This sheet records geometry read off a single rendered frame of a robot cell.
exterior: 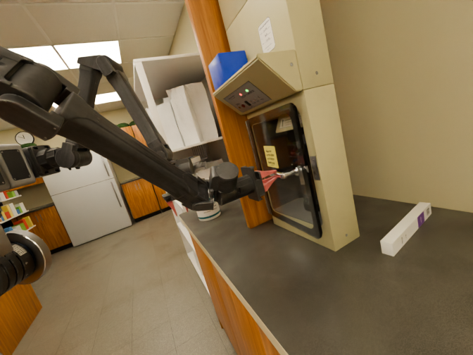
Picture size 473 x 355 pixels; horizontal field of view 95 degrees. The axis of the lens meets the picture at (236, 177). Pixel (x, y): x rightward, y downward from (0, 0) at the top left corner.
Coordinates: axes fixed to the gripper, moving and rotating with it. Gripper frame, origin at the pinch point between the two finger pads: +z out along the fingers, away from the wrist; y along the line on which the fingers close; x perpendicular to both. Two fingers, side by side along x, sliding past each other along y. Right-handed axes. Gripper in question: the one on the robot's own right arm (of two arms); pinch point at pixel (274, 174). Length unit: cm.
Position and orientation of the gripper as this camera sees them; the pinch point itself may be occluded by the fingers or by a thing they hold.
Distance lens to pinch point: 68.5
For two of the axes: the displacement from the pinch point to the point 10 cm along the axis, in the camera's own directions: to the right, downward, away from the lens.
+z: 8.7, -3.2, 3.8
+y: -2.6, -9.5, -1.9
